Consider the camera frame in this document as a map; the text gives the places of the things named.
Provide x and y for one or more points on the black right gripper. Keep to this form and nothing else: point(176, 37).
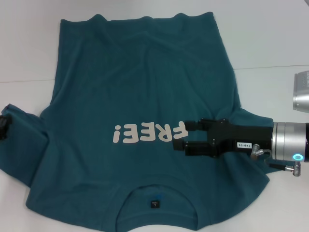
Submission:
point(246, 137)

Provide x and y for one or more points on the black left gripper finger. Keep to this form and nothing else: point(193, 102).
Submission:
point(4, 122)
point(3, 134)

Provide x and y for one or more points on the teal T-shirt with FREE print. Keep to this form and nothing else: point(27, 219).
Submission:
point(120, 84)

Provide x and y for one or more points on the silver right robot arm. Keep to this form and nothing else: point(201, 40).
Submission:
point(285, 140)

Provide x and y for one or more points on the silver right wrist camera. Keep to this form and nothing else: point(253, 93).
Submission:
point(301, 94)

